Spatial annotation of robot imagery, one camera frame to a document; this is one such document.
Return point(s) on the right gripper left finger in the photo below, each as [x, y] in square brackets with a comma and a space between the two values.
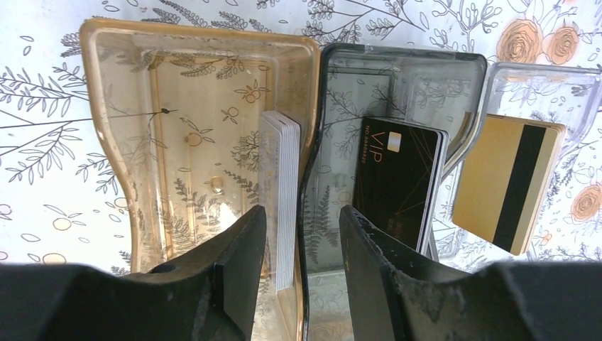
[207, 293]

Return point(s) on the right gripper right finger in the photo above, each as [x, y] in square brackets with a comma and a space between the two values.
[370, 255]

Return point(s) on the black VIP card stack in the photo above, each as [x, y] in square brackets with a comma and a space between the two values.
[398, 170]

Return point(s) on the gold card stack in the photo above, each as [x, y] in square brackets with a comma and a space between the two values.
[504, 178]

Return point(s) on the white card stack in organizer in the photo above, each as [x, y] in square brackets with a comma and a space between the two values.
[279, 155]

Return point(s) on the floral patterned table mat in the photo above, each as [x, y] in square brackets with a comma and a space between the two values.
[59, 198]

